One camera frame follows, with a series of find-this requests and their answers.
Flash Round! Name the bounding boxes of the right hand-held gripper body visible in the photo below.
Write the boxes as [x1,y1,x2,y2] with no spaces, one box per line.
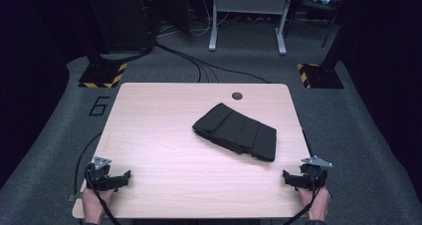
[299,154,333,190]

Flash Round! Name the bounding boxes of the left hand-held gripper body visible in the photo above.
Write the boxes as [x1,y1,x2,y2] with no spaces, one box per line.
[85,155,116,192]

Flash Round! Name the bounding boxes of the black pleated skirt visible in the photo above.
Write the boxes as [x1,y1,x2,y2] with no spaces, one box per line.
[191,102,278,162]

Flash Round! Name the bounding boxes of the person's right hand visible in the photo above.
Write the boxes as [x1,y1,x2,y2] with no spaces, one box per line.
[298,186,331,221]

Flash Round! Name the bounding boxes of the person's left hand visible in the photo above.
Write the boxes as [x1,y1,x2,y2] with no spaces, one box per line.
[82,187,115,224]

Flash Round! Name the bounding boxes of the right striped floor base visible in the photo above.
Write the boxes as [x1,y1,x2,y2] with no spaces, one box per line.
[297,63,345,90]

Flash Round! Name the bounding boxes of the striped floor base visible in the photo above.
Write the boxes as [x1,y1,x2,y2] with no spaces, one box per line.
[78,62,128,89]
[297,63,345,90]

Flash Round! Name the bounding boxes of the left striped floor base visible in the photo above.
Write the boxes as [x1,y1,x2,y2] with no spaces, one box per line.
[78,62,128,89]

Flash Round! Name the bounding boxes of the black cabinet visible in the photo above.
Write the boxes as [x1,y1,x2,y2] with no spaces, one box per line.
[83,0,155,54]

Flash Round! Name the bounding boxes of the dark shelf cart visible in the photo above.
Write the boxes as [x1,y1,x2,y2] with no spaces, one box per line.
[294,0,349,49]

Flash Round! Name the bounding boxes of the left hand-held gripper black cable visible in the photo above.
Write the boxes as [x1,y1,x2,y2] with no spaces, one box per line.
[85,163,121,225]

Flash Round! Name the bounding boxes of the hand-held gripper black cable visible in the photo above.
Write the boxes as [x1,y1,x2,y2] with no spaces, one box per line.
[85,163,121,225]
[283,174,321,225]

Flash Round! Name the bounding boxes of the right hand-held gripper black cable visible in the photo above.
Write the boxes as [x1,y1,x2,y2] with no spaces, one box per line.
[283,174,321,225]

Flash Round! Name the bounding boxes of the thin black floor cable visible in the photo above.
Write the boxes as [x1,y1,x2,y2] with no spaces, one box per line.
[73,131,103,197]

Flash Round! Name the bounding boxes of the bundle of black floor cables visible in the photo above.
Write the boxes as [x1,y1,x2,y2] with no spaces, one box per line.
[154,41,271,85]

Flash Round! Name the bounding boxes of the white metal desk frame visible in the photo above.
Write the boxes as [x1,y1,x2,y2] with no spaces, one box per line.
[208,0,295,56]

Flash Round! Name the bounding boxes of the white cables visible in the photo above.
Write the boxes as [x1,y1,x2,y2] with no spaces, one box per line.
[188,0,231,38]

